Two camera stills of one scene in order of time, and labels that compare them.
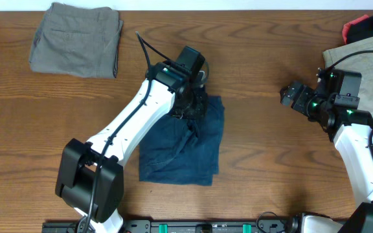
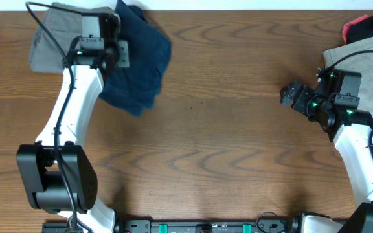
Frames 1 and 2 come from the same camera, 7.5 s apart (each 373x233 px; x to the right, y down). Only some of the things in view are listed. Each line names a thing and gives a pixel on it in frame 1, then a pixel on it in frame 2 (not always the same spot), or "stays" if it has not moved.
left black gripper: (201, 112) -> (125, 61)
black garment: (365, 28) stays
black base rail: (177, 226) stays
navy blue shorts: (184, 152) -> (136, 87)
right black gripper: (305, 92) stays
